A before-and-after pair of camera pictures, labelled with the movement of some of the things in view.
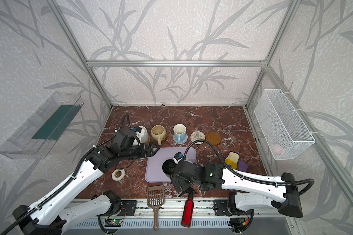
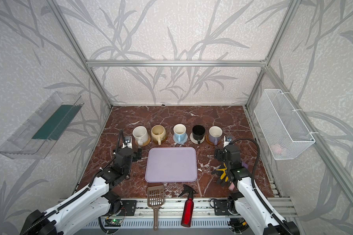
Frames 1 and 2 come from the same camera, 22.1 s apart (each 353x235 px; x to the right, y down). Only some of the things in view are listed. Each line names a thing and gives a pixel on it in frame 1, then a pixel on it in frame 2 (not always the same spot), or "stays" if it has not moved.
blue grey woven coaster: [180, 142] stays
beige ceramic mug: [158, 133] stays
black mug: [168, 167] → [198, 132]
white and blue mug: [179, 130] stays
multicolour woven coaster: [196, 135] stays
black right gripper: [181, 182] → [221, 172]
